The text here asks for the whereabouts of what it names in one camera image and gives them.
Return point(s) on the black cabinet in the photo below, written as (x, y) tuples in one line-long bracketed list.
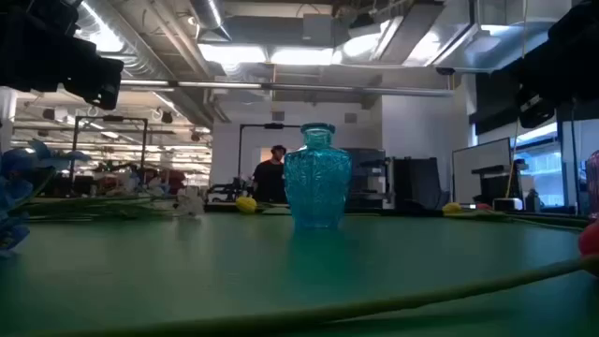
[(416, 182)]

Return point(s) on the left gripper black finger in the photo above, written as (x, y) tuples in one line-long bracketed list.
[(96, 75)]

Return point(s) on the white board panel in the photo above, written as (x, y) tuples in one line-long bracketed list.
[(482, 164)]

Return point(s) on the black gantry frame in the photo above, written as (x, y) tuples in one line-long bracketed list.
[(240, 154)]

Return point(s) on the teal cut glass vase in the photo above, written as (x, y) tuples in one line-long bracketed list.
[(318, 187)]

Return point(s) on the blue artificial flower bunch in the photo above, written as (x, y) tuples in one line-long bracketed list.
[(14, 196)]

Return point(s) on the person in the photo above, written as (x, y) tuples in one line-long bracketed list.
[(270, 180)]

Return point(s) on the red artificial tulip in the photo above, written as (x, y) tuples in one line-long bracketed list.
[(484, 207), (590, 241)]

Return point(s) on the yellow artificial tulip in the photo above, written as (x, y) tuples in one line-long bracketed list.
[(246, 205), (451, 209)]

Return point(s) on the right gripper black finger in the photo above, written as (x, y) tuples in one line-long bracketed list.
[(536, 93)]

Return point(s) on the black equipment rack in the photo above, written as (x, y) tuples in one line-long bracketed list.
[(367, 178)]

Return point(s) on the green table mat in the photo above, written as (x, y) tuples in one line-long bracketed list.
[(299, 271)]

